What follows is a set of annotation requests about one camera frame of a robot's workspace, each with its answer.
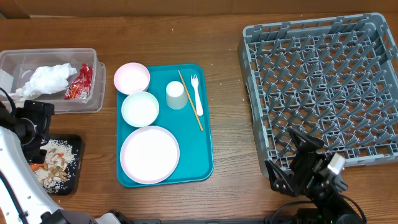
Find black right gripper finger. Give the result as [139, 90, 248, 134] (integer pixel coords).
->
[265, 160, 295, 196]
[287, 127, 325, 152]

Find white napkin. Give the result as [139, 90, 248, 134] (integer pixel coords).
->
[10, 63, 77, 101]

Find red snack wrapper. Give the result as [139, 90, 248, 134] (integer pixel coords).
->
[64, 63, 93, 100]

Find light green bowl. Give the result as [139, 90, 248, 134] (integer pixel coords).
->
[121, 91, 160, 128]

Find white cup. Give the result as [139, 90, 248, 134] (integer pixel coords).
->
[166, 81, 188, 110]

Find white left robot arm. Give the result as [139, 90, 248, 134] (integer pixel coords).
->
[1, 101, 130, 224]

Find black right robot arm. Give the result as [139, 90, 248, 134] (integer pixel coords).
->
[265, 128, 367, 224]

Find peanuts and rice waste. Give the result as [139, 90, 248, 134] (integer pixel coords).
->
[33, 139, 77, 195]

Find black waste tray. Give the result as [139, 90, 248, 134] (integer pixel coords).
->
[30, 134, 85, 195]

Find orange carrot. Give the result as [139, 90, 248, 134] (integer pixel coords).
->
[30, 163, 44, 172]

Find grey dish rack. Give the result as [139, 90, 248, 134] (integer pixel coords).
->
[238, 13, 397, 174]

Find clear plastic bin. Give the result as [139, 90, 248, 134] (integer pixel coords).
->
[1, 48, 106, 114]

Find teal tray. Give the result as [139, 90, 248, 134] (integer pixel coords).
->
[116, 63, 215, 189]

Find pink bowl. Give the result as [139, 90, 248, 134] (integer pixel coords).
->
[113, 62, 150, 95]

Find pink plate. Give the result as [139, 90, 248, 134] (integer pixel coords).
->
[119, 126, 180, 185]

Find white plastic fork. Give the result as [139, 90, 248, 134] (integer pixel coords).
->
[191, 75, 203, 116]

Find wooden chopstick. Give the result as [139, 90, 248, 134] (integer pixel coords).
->
[177, 70, 203, 132]

